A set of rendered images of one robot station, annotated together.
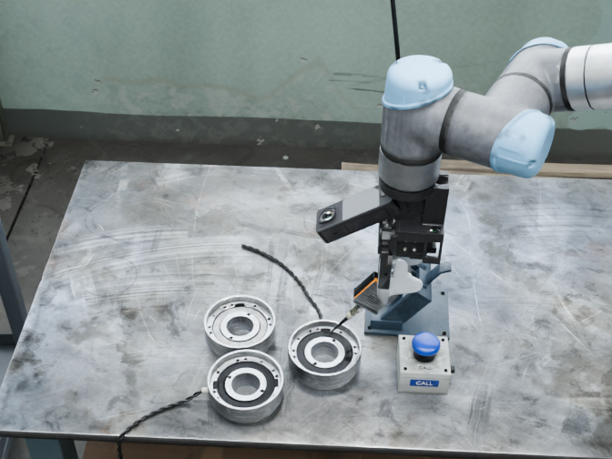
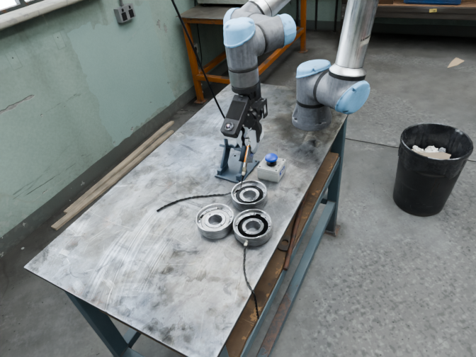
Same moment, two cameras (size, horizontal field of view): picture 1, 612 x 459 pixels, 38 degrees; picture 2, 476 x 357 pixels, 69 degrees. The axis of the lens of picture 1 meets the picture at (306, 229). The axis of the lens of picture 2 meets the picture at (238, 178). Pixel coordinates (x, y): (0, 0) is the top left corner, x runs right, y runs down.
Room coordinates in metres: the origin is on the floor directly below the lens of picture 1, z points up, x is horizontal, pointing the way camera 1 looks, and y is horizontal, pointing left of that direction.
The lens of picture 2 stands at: (0.48, 0.63, 1.52)
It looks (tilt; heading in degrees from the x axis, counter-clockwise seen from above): 40 degrees down; 301
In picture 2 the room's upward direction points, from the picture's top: 8 degrees counter-clockwise
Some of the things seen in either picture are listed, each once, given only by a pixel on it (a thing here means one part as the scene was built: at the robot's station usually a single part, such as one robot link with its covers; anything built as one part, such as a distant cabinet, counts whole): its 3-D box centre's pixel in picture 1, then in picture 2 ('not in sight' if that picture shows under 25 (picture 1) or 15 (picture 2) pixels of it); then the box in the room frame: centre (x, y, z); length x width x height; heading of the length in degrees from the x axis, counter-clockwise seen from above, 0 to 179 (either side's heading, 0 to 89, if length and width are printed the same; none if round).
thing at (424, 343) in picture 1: (424, 351); (271, 161); (0.83, -0.17, 0.85); 0.04 x 0.04 x 0.05
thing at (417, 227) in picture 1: (410, 213); (248, 103); (0.87, -0.13, 1.07); 0.09 x 0.08 x 0.12; 86
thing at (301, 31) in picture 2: not in sight; (253, 36); (1.99, -2.55, 0.39); 1.50 x 0.62 x 0.78; 88
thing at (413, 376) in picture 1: (426, 363); (273, 167); (0.83, -0.18, 0.82); 0.08 x 0.07 x 0.05; 88
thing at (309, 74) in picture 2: not in sight; (314, 81); (0.80, -0.52, 0.97); 0.13 x 0.12 x 0.14; 151
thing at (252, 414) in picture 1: (246, 388); (253, 228); (0.78, 0.08, 0.82); 0.10 x 0.10 x 0.04
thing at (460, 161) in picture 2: not in sight; (426, 171); (0.32, -1.11, 0.21); 0.34 x 0.34 x 0.43
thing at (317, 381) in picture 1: (324, 355); (249, 196); (0.84, -0.03, 0.82); 0.10 x 0.10 x 0.04
